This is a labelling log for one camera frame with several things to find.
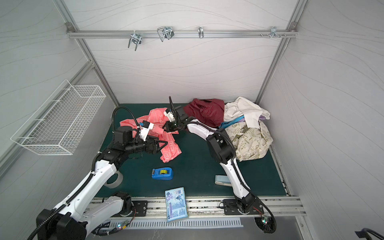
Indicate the white wire basket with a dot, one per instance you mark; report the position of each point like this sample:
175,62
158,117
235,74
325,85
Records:
58,125

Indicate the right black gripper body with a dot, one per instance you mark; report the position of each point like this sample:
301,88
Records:
173,125

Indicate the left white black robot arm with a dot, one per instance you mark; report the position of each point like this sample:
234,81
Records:
69,220

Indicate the clear tape roll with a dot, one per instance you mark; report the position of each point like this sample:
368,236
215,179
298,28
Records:
117,179

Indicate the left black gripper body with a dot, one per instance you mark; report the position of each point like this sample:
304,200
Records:
147,147

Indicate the metal ring clamp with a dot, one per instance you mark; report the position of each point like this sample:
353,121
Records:
200,32

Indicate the teal blue cloth strip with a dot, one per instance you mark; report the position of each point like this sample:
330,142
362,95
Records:
225,125

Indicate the metal bracket clamp right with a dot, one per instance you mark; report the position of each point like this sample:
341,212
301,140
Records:
274,33

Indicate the maroon cloth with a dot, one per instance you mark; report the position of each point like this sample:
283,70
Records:
209,112

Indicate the aluminium cross rail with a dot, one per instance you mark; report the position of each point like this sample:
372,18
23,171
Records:
179,34

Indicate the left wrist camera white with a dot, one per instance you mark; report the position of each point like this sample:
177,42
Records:
145,128

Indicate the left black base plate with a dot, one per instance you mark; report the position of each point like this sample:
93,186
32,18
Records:
134,208

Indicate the white slotted cable duct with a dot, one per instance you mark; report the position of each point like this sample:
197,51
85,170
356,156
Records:
193,223

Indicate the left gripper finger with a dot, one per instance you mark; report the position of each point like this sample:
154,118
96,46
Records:
156,140
160,146

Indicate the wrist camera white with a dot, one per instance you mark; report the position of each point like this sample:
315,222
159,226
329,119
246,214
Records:
145,128
169,114

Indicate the pink patterned cloth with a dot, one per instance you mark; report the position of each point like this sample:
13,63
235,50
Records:
156,116

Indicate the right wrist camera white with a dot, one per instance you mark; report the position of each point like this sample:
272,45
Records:
169,114

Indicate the metal U-bolt clamp middle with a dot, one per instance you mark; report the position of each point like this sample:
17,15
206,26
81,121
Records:
165,32

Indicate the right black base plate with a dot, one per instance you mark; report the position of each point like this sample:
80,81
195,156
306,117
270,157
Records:
232,207

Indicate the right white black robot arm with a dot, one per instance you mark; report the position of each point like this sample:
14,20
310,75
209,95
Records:
223,152

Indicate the green table mat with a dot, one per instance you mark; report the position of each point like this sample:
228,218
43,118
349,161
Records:
195,170

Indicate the white plain cloth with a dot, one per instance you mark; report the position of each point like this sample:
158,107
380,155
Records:
244,107

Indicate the light blue stapler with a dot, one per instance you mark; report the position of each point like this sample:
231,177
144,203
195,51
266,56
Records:
222,180

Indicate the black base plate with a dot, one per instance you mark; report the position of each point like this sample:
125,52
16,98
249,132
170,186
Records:
232,207
134,208

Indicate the blue tape dispenser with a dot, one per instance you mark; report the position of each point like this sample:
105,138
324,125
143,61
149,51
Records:
164,174

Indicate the metal u-bolt clamp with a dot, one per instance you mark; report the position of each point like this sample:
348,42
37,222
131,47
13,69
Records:
135,40
165,32

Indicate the cream patterned cloth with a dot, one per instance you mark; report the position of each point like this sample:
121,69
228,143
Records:
250,143

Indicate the metal U-bolt clamp left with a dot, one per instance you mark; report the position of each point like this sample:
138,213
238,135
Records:
135,40

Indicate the blue printed packet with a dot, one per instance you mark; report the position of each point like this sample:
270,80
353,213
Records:
176,204

